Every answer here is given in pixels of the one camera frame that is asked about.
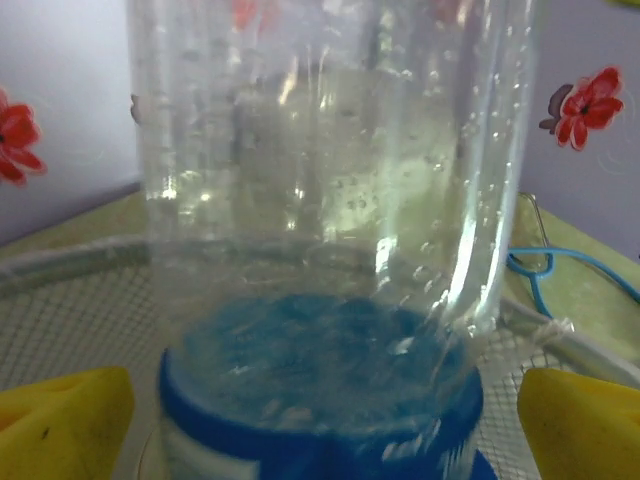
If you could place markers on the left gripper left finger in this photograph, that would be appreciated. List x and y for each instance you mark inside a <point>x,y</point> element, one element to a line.
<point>60,425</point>

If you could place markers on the mesh bin with plastic liner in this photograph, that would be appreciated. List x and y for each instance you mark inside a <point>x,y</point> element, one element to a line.
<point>75,310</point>

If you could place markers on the blue label clear bottle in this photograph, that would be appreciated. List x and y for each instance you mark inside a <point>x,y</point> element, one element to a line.
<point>325,150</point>

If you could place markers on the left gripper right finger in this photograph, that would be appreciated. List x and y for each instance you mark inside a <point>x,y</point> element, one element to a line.
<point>585,430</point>

